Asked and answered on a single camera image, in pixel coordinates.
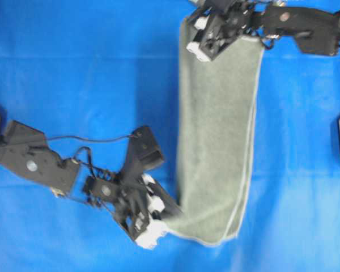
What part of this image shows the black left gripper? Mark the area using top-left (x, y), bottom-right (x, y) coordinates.
top-left (83, 170), bottom-right (182, 250)

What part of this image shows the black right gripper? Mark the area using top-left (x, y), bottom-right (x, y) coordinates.
top-left (186, 1), bottom-right (268, 62)

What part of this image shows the grey large towel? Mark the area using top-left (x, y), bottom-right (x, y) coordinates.
top-left (167, 22), bottom-right (264, 247)

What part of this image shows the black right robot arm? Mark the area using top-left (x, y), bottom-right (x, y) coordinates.
top-left (186, 1), bottom-right (340, 62)

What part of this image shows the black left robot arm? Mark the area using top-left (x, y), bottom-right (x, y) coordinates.
top-left (0, 121), bottom-right (181, 249)

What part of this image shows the blue table cloth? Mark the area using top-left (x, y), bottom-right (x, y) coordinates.
top-left (0, 1), bottom-right (340, 271)

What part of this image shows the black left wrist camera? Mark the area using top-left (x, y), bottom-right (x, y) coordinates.
top-left (120, 125), bottom-right (165, 182)

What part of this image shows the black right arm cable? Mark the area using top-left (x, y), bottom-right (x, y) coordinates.
top-left (250, 27), bottom-right (281, 52)

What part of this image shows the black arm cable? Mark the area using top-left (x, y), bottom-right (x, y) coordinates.
top-left (46, 133), bottom-right (137, 176)
top-left (250, 27), bottom-right (281, 52)

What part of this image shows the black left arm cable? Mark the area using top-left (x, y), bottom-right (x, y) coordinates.
top-left (46, 133), bottom-right (137, 176)

